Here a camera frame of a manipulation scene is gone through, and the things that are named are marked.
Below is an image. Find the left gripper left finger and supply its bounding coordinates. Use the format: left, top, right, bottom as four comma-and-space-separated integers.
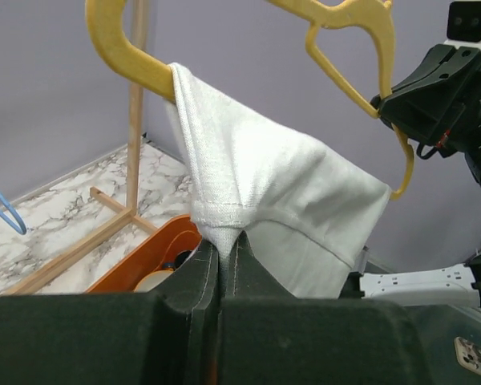
0, 241, 219, 384

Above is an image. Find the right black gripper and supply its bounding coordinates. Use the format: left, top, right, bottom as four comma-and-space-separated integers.
378, 44, 481, 159

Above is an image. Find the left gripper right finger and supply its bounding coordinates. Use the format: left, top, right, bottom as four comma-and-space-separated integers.
217, 233, 433, 384

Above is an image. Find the grey white garment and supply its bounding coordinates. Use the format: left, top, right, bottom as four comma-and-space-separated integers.
167, 63, 391, 298

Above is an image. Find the light blue hanger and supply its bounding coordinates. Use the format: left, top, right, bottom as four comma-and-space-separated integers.
0, 191, 27, 235

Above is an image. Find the yellow hanger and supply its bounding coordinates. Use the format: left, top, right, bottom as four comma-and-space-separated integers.
84, 1, 415, 203

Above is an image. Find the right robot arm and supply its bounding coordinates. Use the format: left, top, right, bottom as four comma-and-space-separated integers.
366, 155, 481, 384

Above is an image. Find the white bowl with dark rim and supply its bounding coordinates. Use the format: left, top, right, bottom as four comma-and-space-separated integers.
134, 270, 174, 293

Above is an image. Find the black cup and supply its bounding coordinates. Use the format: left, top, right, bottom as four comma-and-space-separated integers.
162, 250, 192, 271

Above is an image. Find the orange plastic tub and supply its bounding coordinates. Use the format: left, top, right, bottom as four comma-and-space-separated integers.
86, 215, 201, 294

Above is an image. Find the wooden clothes rack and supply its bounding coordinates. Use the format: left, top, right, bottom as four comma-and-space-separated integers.
4, 1, 171, 295

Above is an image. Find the white floral mug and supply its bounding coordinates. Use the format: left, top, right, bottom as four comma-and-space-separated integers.
454, 337, 481, 376

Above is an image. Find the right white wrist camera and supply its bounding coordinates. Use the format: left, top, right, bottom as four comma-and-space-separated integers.
444, 1, 481, 49

